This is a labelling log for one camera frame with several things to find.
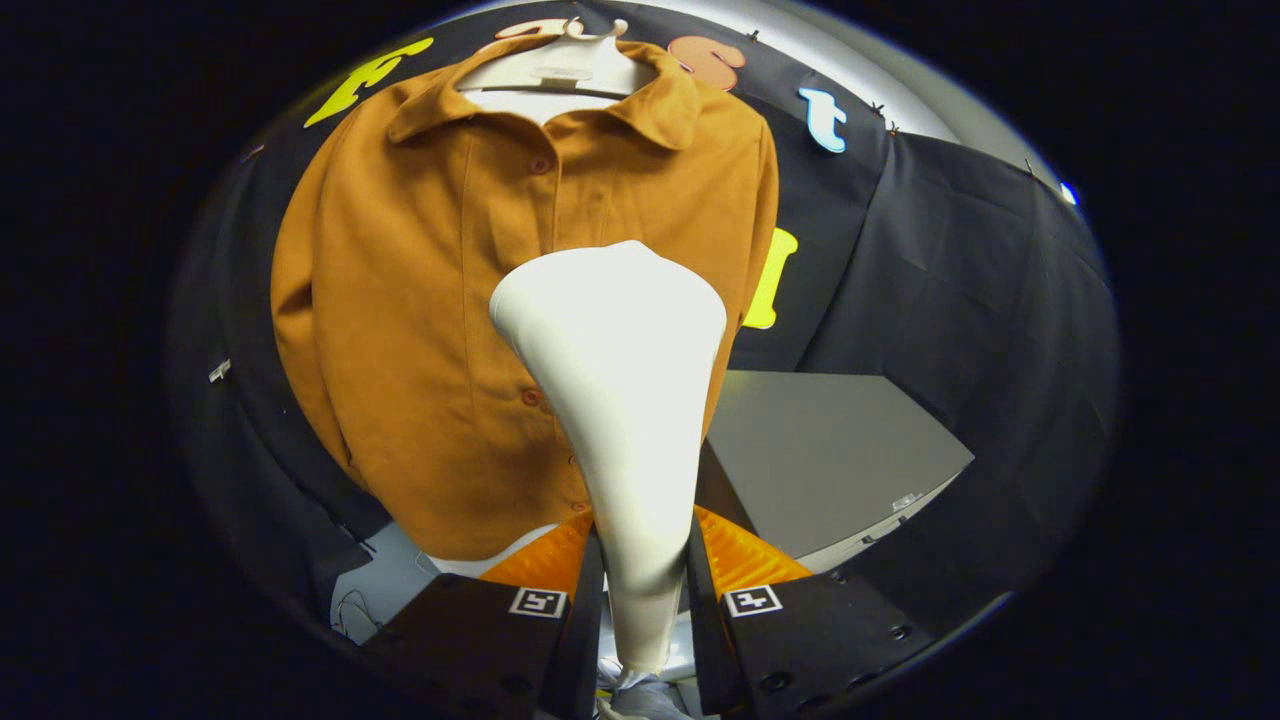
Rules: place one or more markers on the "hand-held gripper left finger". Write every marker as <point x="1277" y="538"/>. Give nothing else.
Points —
<point x="480" y="640"/>

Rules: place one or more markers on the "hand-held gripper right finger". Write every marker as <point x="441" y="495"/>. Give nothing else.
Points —
<point x="810" y="640"/>

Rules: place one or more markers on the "white garment steamer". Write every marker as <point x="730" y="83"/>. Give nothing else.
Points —
<point x="620" y="380"/>

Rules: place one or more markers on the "orange button-up shirt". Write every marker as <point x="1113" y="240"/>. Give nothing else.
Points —
<point x="400" y="300"/>

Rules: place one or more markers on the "beige clothes hanger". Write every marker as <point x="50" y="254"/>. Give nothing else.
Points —
<point x="560" y="70"/>

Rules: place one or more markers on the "grey side table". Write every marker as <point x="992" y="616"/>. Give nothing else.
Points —
<point x="830" y="450"/>

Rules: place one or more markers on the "black backdrop cloth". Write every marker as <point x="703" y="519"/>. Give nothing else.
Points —
<point x="950" y="300"/>

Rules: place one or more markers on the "white clip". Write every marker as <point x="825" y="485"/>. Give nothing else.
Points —
<point x="219" y="371"/>

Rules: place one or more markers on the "small ceiling light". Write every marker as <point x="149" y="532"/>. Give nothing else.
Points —
<point x="1068" y="192"/>

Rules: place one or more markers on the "white mannequin torso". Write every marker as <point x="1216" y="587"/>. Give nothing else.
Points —
<point x="540" y="105"/>

